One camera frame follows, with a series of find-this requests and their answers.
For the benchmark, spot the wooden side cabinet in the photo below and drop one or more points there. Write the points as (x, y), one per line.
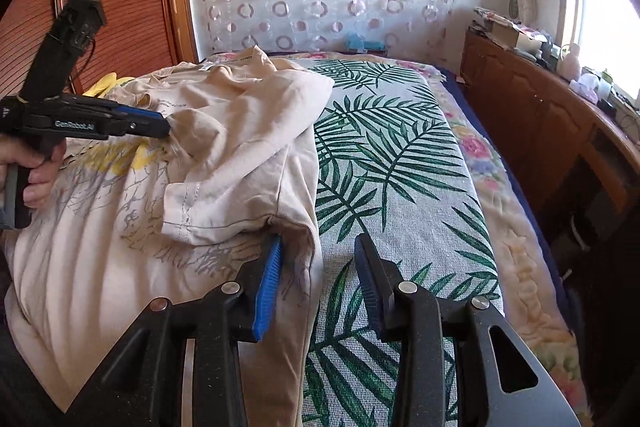
(566, 154)

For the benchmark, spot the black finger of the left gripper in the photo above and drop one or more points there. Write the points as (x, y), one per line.
(154, 128)

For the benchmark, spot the bright window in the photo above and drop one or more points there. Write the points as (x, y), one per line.
(607, 33)

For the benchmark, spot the floral bed blanket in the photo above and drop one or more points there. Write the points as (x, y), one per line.
(528, 287)

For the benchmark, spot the palm leaf print sheet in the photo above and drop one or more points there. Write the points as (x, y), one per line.
(390, 167)

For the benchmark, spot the white plastic bag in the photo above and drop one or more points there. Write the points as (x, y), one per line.
(586, 87)

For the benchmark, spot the cardboard box on cabinet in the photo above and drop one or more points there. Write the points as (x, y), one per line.
(517, 37)

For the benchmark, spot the blue tissue box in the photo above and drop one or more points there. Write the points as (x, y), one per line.
(357, 44)

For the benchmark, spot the pink bottle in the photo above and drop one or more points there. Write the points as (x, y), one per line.
(569, 67)

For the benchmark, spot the beige printed t-shirt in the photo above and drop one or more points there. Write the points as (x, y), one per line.
(130, 219)

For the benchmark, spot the yellow Pikachu plush toy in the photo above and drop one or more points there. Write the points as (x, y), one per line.
(106, 84)

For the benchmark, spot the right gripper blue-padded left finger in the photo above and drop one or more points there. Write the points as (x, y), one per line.
(140, 381)

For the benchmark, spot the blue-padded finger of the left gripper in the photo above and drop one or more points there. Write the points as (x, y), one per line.
(117, 109)

